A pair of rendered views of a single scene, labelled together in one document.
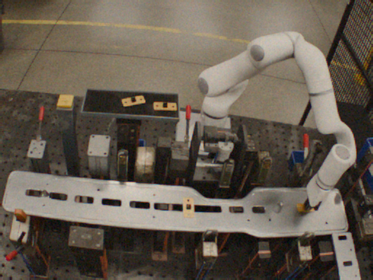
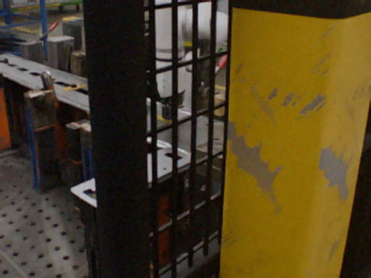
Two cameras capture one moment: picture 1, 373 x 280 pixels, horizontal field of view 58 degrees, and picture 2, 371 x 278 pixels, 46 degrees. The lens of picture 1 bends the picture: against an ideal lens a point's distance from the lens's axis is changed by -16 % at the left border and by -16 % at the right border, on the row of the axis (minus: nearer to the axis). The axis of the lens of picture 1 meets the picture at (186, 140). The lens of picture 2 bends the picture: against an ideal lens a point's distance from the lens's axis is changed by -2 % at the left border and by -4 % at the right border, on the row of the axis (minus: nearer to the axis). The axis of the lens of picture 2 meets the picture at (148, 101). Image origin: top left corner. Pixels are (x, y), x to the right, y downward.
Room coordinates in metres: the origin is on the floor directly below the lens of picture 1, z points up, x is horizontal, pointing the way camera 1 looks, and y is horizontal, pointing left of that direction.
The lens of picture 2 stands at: (0.15, -1.46, 1.48)
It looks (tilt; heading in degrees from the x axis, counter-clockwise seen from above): 20 degrees down; 57
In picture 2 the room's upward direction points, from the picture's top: 1 degrees counter-clockwise
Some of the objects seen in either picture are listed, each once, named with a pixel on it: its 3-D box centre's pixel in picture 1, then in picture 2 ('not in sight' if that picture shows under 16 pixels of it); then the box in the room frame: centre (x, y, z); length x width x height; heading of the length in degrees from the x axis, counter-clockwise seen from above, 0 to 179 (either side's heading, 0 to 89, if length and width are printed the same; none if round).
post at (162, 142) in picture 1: (159, 173); not in sight; (0.94, 0.08, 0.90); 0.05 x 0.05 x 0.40; 10
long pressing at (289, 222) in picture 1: (182, 209); (69, 88); (0.73, -0.04, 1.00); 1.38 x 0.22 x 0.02; 100
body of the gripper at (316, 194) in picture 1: (320, 188); (169, 74); (0.83, -0.51, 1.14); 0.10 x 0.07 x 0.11; 11
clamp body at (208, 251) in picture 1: (200, 264); (44, 140); (0.58, -0.15, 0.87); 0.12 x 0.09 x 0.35; 10
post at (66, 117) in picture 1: (69, 141); (74, 66); (0.99, 0.49, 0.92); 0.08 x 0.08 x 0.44; 10
